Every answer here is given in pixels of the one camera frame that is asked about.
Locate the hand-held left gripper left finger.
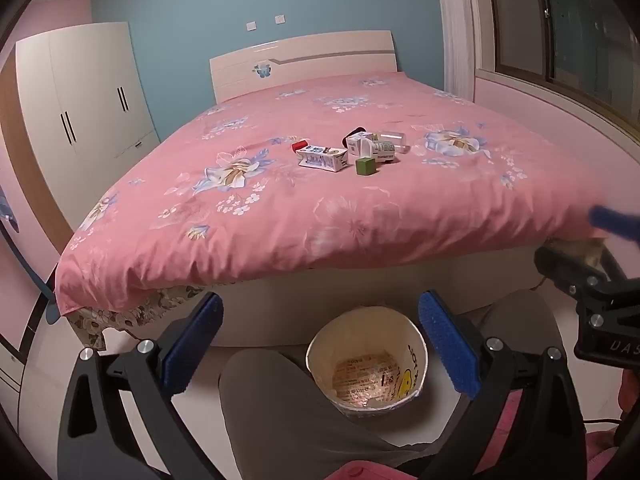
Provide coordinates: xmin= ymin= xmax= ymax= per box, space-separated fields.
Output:
xmin=57 ymin=292 xmax=224 ymax=480

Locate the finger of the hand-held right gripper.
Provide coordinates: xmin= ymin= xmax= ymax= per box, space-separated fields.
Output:
xmin=534 ymin=246 xmax=607 ymax=308
xmin=588 ymin=204 xmax=640 ymax=281

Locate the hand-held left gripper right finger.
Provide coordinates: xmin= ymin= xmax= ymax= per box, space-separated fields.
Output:
xmin=419 ymin=290 xmax=587 ymax=480

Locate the paper bucket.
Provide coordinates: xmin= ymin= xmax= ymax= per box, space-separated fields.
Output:
xmin=306 ymin=306 xmax=429 ymax=411

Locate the small white printed carton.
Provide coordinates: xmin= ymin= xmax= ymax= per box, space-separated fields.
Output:
xmin=346 ymin=132 xmax=374 ymax=158

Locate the beige floral bed sheet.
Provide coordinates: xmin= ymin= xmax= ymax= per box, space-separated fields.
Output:
xmin=65 ymin=282 xmax=213 ymax=352

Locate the person's left leg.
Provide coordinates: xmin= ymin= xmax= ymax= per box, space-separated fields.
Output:
xmin=218 ymin=349 xmax=438 ymax=480

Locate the pink floral blanket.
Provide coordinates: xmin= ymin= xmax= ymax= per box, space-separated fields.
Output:
xmin=54 ymin=72 xmax=607 ymax=328

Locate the pink plastic stool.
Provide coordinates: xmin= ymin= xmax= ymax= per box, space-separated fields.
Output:
xmin=324 ymin=464 xmax=398 ymax=480

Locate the white box with grey label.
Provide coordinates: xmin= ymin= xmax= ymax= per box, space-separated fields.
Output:
xmin=371 ymin=140 xmax=397 ymax=164

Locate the window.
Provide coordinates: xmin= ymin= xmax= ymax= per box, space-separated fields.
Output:
xmin=481 ymin=0 xmax=640 ymax=113

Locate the clear plastic box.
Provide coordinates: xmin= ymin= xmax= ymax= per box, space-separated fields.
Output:
xmin=380 ymin=131 xmax=407 ymax=154

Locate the milk carton with blue print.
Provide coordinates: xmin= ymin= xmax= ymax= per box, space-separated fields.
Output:
xmin=296 ymin=145 xmax=349 ymax=173

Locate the white curtain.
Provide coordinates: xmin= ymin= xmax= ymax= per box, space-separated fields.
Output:
xmin=432 ymin=0 xmax=480 ymax=107

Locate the white wardrobe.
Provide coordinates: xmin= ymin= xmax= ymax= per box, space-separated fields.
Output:
xmin=15 ymin=22 xmax=161 ymax=228

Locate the white bed headboard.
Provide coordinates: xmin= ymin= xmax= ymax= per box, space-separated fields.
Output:
xmin=209 ymin=31 xmax=399 ymax=104

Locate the white bed frame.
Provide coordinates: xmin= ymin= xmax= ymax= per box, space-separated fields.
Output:
xmin=202 ymin=247 xmax=553 ymax=351

